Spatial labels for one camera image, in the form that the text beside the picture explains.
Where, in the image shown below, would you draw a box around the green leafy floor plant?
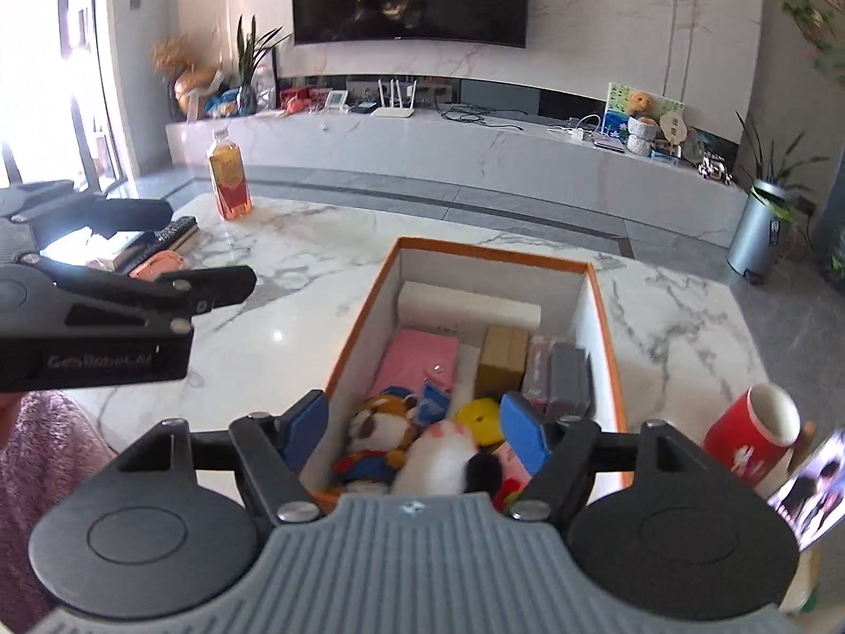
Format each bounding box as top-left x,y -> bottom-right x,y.
736,112 -> 829,226

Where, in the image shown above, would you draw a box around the white foam block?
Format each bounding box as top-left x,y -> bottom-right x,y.
397,281 -> 542,346

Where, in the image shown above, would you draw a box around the orange cardboard box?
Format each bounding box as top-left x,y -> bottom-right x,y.
323,238 -> 628,498

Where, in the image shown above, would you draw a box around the pink cloth pouch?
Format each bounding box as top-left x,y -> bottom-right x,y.
370,330 -> 459,405

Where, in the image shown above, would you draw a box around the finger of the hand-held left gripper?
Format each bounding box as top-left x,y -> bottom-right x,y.
20,257 -> 258,334
0,180 -> 174,248

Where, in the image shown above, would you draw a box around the white and black plush toy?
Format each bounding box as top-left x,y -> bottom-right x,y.
389,419 -> 506,496

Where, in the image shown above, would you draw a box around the golden gourd vase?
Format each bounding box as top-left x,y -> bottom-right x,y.
173,66 -> 222,120

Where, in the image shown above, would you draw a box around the red mug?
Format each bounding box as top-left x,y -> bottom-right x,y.
703,383 -> 803,496

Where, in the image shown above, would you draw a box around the flower painting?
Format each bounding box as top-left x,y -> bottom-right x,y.
604,82 -> 684,143

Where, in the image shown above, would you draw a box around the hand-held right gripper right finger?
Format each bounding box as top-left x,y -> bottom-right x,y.
500,391 -> 717,521

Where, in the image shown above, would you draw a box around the white router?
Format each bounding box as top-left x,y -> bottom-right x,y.
371,79 -> 418,118

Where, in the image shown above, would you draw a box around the smartphone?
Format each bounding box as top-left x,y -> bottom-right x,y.
769,429 -> 845,552

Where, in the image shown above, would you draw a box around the hanging green vines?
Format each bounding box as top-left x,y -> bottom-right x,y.
779,0 -> 845,87

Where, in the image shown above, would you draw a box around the small brown cardboard box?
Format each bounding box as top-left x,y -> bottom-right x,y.
476,325 -> 530,404

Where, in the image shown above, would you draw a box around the dried yellow flowers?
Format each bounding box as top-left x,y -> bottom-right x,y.
152,36 -> 199,77

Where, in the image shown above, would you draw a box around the green plant in vase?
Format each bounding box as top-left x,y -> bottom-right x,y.
234,13 -> 292,115

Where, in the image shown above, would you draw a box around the orange drink bottle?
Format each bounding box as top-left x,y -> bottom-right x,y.
206,128 -> 254,221

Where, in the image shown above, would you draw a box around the dark grey box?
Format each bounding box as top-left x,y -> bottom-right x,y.
548,342 -> 595,420

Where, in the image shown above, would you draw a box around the silver trash can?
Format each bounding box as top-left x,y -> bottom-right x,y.
726,178 -> 793,285

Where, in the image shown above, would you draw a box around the black remote control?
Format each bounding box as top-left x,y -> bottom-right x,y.
109,216 -> 199,273

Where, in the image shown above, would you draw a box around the marble television console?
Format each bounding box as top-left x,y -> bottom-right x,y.
165,109 -> 747,248

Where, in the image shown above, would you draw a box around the pink photo card box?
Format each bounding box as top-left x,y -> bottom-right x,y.
521,335 -> 553,405

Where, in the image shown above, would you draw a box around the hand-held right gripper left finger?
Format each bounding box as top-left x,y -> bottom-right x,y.
119,391 -> 329,521

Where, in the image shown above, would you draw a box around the yellow plastic case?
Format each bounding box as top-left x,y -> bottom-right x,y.
455,398 -> 504,448

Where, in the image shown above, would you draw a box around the purple fluffy blanket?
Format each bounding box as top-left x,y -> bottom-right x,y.
0,389 -> 116,634

